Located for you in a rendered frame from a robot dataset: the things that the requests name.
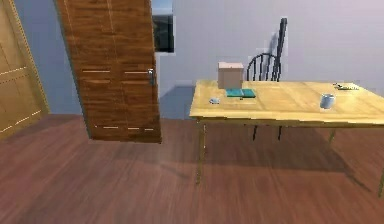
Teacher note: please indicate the small grey round object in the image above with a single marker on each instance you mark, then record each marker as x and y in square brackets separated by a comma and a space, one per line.
[214, 100]

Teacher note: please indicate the teal book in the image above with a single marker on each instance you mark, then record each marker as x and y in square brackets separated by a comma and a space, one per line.
[240, 93]

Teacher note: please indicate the tan cardboard box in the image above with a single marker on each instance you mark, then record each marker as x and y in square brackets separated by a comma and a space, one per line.
[230, 76]

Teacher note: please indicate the black spindle chair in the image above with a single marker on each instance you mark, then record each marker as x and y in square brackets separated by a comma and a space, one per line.
[261, 68]

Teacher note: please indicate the dark brown wooden door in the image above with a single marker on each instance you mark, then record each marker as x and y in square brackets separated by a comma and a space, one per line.
[113, 83]

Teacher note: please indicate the dark framed window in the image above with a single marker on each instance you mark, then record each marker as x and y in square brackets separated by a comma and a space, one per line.
[163, 31]

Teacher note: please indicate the yellow wooden table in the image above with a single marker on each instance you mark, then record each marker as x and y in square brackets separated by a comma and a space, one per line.
[286, 103]

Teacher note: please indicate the pale blue mug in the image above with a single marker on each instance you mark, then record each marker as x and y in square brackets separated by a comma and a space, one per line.
[327, 101]

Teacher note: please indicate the light brown wooden door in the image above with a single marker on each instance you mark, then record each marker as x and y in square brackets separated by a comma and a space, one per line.
[16, 83]

